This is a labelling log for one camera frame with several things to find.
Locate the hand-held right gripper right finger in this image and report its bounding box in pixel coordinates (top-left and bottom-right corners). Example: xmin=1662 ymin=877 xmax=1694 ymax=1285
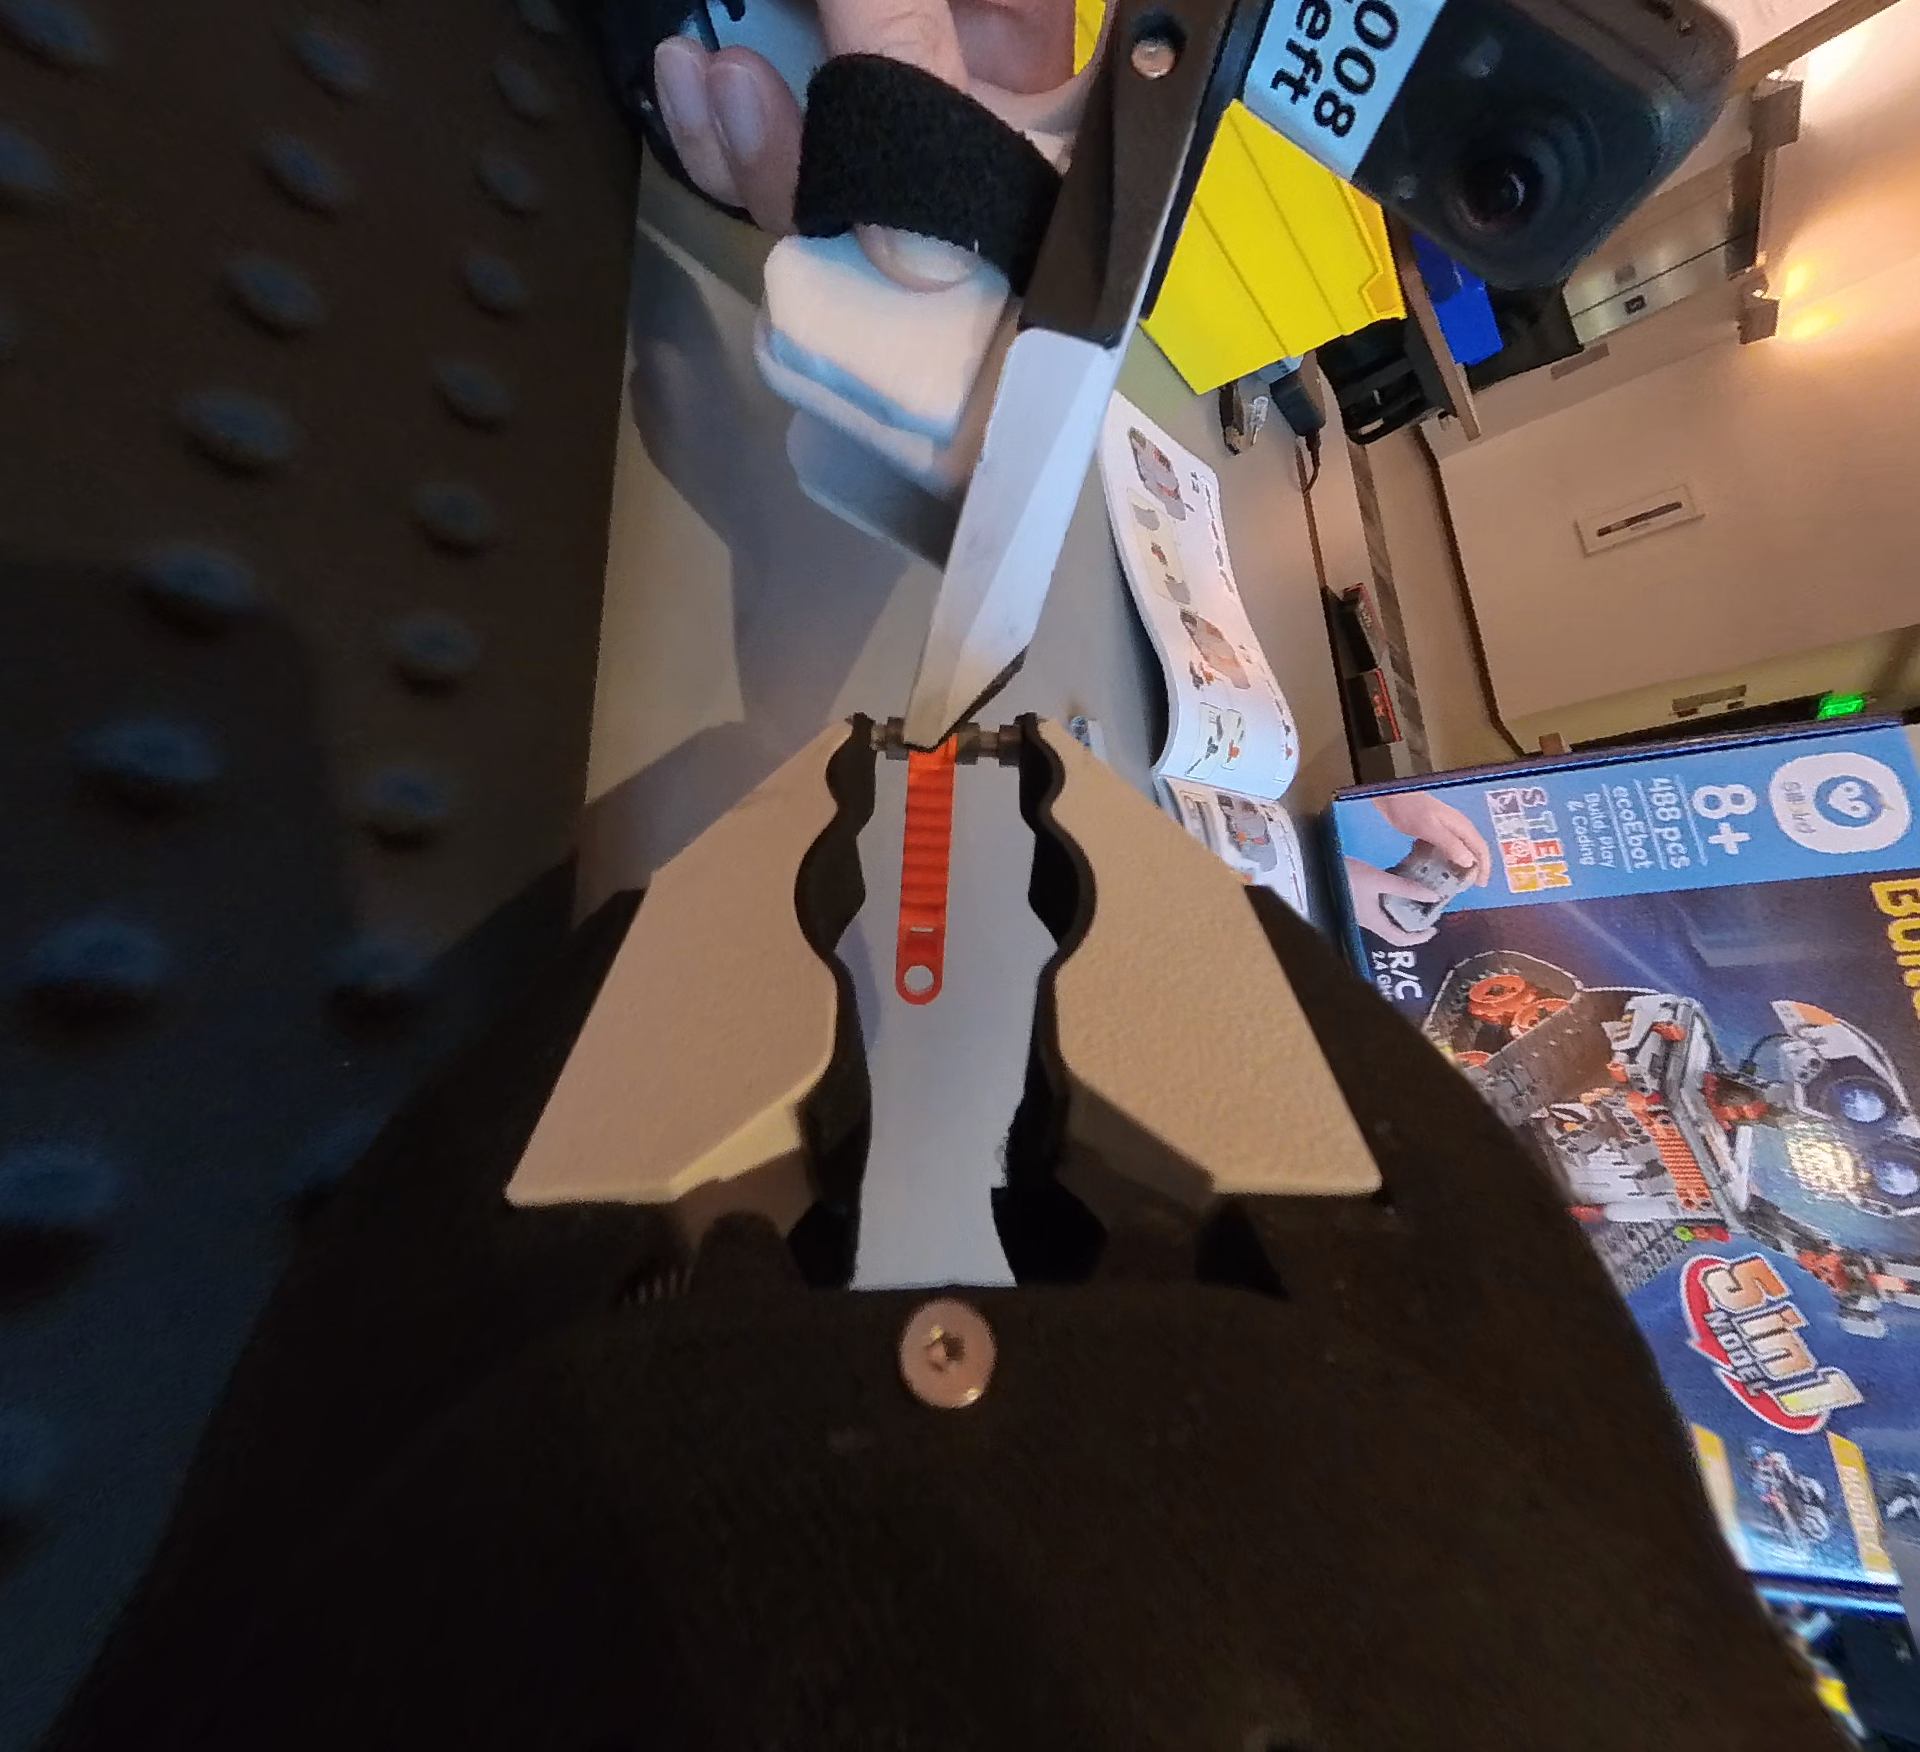
xmin=992 ymin=713 xmax=1383 ymax=1279

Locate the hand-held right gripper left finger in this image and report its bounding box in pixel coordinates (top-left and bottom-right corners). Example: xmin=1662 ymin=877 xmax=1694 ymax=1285
xmin=507 ymin=717 xmax=886 ymax=1285

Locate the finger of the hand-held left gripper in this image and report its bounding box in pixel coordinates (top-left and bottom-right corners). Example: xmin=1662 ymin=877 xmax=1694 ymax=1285
xmin=788 ymin=406 xmax=980 ymax=557
xmin=904 ymin=323 xmax=1147 ymax=750

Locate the short black axle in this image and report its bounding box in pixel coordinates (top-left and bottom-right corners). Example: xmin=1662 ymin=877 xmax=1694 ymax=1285
xmin=869 ymin=717 xmax=1047 ymax=769

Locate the orange toothed beam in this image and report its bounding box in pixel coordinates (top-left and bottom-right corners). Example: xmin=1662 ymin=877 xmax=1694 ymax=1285
xmin=894 ymin=737 xmax=962 ymax=1003

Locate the open instruction booklet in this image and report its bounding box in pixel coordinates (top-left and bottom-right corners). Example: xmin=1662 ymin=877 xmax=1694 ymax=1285
xmin=1097 ymin=389 xmax=1310 ymax=916

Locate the blue storage bin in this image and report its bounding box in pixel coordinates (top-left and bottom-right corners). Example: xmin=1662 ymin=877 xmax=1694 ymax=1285
xmin=1408 ymin=224 xmax=1504 ymax=377

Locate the yellow plastic bin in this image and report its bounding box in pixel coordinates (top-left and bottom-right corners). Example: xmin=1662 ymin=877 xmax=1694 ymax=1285
xmin=1050 ymin=0 xmax=1408 ymax=399

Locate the blue toy robot box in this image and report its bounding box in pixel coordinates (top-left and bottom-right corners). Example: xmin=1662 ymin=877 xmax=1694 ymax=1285
xmin=1320 ymin=724 xmax=1920 ymax=1593

